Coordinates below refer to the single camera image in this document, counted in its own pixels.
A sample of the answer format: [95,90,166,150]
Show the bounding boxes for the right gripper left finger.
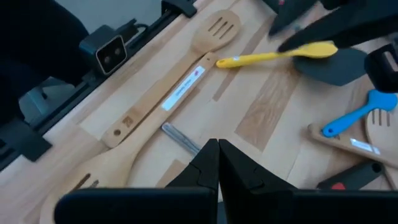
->
[54,139,220,224]

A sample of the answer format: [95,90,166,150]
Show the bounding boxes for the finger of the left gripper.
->
[277,0,398,53]
[269,2,330,37]

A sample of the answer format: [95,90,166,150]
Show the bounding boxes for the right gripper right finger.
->
[220,139,398,224]

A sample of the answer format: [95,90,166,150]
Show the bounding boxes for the yellow silicone spoon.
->
[216,40,339,69]

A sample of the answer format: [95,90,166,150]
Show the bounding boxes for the blue silicone spoon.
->
[321,89,398,138]

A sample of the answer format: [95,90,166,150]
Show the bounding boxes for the plain wooden spoon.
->
[307,123,398,170]

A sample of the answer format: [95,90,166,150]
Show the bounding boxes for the black office chair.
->
[0,0,90,125]

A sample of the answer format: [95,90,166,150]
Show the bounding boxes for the small black table camera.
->
[78,24,128,77]

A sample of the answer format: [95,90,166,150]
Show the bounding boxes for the black aluminium table frame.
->
[0,0,198,172]

